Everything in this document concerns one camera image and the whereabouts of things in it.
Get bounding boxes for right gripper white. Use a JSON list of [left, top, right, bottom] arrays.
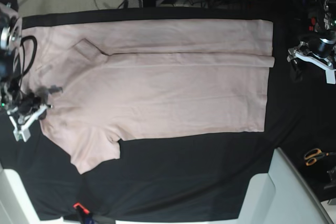
[[6, 85, 63, 142]]

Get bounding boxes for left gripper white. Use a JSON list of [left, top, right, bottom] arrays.
[[287, 40, 335, 84]]

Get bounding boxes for pink T-shirt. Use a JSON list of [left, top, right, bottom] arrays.
[[22, 19, 275, 174]]

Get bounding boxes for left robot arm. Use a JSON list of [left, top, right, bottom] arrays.
[[287, 0, 335, 84]]

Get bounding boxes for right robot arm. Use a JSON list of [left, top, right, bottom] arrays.
[[1, 0, 62, 142]]

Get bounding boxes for red black clamp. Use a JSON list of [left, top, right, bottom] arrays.
[[309, 17, 319, 32]]

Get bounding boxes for white chair left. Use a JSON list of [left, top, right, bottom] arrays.
[[1, 168, 64, 224]]

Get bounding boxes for white chair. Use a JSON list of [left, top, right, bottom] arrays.
[[237, 148, 333, 224], [1, 168, 64, 224]]

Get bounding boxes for orange clip bottom edge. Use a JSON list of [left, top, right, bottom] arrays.
[[73, 202, 90, 215]]

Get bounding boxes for white chair right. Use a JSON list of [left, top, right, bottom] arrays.
[[237, 148, 333, 224]]

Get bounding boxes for black table cloth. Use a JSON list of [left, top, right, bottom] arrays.
[[1, 7, 335, 222]]

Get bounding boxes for orange handled scissors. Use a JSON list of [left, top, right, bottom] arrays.
[[303, 148, 335, 166]]

